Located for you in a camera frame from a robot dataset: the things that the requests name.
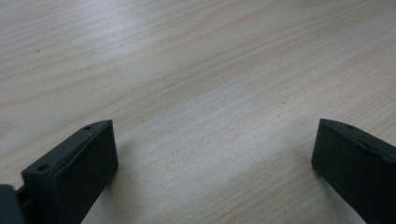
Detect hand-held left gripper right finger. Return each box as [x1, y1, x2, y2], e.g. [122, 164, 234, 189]
[310, 118, 396, 224]

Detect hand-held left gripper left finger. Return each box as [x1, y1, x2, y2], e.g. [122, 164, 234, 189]
[16, 119, 120, 224]

